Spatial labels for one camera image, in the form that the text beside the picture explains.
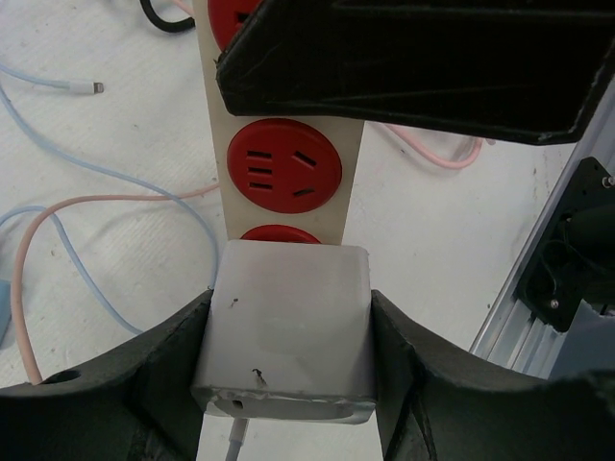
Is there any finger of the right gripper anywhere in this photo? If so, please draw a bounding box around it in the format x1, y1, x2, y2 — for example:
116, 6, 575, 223
216, 1, 614, 145

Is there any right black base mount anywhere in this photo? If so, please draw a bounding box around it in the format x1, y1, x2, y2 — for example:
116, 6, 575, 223
517, 158, 614, 332

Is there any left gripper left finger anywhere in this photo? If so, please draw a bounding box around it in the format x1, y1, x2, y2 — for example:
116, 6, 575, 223
1, 291, 212, 460

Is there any aluminium rail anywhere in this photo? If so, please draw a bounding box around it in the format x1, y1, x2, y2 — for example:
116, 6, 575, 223
471, 149, 614, 378

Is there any beige power strip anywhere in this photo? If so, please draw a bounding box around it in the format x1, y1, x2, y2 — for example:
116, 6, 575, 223
195, 1, 364, 459

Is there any light blue usb charger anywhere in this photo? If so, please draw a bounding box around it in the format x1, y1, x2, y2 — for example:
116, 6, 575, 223
0, 279, 11, 344

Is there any thin light blue cable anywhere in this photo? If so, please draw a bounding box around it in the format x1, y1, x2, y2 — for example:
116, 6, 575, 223
0, 64, 217, 337

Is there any white plug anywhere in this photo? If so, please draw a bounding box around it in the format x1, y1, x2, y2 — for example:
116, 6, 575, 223
191, 240, 377, 425

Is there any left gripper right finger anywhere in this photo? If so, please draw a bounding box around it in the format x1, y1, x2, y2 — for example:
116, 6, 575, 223
371, 291, 614, 460

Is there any thin pink cable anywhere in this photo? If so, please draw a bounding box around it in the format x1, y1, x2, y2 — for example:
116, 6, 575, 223
12, 0, 484, 385

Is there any black coiled cable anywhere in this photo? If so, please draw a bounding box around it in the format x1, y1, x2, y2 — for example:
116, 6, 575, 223
138, 0, 197, 35

